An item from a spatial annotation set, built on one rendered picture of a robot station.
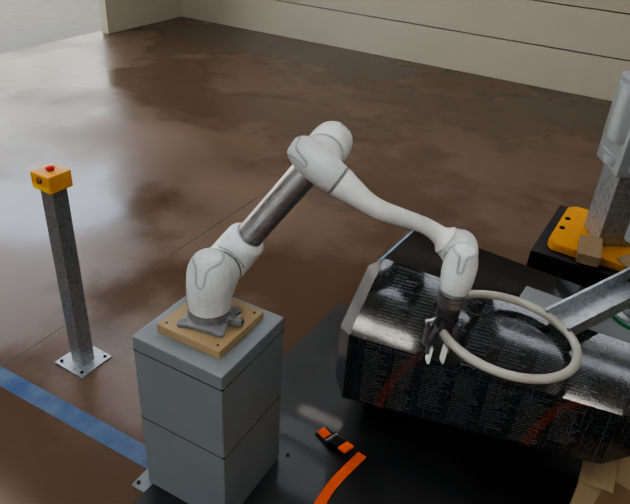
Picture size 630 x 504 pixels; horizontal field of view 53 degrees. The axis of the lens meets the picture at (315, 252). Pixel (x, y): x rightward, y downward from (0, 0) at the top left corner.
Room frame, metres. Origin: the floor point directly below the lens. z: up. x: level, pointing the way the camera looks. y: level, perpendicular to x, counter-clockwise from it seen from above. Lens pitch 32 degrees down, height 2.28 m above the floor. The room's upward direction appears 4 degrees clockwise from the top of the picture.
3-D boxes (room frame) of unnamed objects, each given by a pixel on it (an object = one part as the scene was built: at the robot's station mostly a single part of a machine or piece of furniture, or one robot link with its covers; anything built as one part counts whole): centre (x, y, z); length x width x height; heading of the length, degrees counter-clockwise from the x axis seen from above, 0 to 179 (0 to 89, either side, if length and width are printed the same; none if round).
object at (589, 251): (2.57, -1.28, 0.81); 0.20 x 0.10 x 0.05; 158
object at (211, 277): (1.85, 0.36, 1.00); 0.18 x 0.16 x 0.22; 165
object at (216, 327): (1.83, 0.35, 0.86); 0.22 x 0.18 x 0.06; 73
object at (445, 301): (1.66, -0.44, 1.12); 0.09 x 0.09 x 0.06
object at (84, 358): (2.47, 1.16, 0.54); 0.20 x 0.20 x 1.09; 60
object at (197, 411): (1.84, 0.37, 0.40); 0.50 x 0.50 x 0.80; 63
